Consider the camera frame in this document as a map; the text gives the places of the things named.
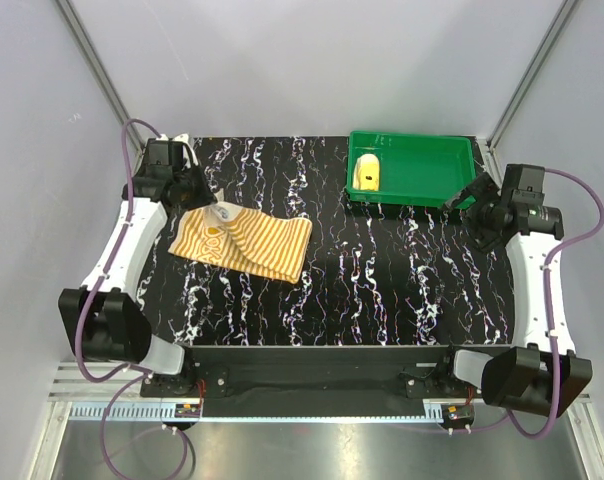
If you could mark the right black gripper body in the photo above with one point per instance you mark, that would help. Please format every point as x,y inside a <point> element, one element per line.
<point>480,221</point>

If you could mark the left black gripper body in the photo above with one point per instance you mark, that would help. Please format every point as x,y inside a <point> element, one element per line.
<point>195,192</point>

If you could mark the orange striped towel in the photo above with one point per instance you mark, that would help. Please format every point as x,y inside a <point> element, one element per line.
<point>243,239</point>

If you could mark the yellow towel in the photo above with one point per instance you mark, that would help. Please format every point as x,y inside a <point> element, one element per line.
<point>366,173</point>

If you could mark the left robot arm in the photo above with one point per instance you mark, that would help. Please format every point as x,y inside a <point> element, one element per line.
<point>102,319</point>

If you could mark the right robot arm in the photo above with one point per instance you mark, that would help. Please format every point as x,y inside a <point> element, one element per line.
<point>540,373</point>

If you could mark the green plastic bin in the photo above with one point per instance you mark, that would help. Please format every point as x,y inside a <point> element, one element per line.
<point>415,170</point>

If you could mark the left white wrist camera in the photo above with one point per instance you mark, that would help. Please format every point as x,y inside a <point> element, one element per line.
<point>180,151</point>

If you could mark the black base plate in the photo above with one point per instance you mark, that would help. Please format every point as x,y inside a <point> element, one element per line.
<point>346,364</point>

